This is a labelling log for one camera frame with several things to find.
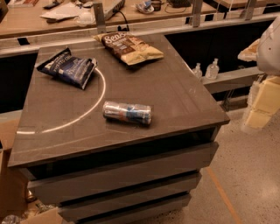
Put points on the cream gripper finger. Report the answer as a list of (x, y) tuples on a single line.
[(263, 102), (249, 53)]

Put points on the silver blue redbull can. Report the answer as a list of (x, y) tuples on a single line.
[(125, 112)]

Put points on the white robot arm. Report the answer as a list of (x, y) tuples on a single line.
[(268, 51)]

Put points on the clear sanitizer bottle left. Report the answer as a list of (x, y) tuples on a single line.
[(197, 71)]

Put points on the brown yellow chip bag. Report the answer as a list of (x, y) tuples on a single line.
[(128, 48)]

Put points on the grey power strip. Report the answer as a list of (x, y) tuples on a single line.
[(114, 7)]

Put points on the white paper sheets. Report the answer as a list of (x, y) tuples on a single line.
[(65, 11)]

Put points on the dark blue chip bag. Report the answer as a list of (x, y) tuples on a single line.
[(68, 68)]

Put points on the grey drawer cabinet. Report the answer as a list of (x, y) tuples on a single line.
[(103, 171)]

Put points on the cardboard box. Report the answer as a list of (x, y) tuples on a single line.
[(13, 187)]

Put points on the metal rail frame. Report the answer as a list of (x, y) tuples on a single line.
[(22, 34)]

